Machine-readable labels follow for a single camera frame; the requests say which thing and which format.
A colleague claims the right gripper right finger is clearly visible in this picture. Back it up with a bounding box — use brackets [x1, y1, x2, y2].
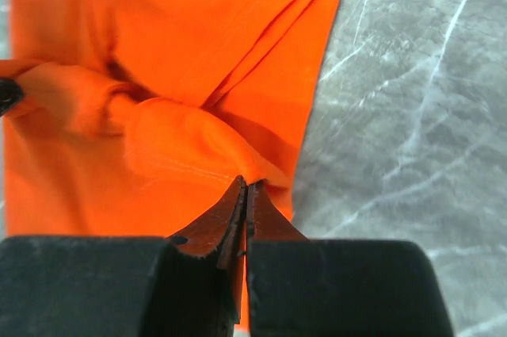
[246, 183, 453, 336]

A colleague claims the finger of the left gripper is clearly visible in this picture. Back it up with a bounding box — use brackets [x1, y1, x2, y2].
[0, 77, 25, 117]

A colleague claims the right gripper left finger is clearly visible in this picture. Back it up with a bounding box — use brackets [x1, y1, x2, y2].
[1, 178, 246, 336]

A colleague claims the orange t shirt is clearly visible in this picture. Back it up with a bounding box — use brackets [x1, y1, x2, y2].
[0, 0, 352, 332]

